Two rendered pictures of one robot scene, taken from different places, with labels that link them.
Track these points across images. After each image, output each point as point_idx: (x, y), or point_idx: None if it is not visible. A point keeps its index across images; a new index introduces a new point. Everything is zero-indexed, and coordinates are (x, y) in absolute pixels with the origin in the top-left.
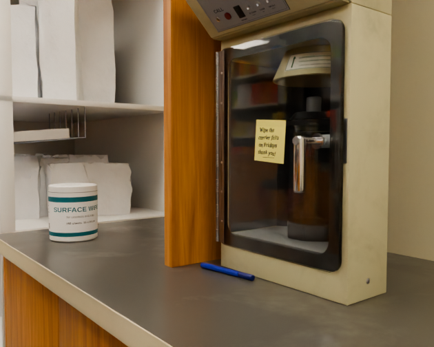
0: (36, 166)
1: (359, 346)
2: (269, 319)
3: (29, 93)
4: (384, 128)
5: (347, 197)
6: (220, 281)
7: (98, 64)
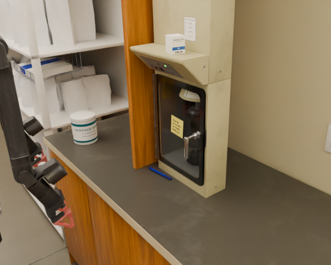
0: (54, 83)
1: (202, 222)
2: (173, 207)
3: (44, 39)
4: (225, 127)
5: (206, 160)
6: (156, 180)
7: (83, 12)
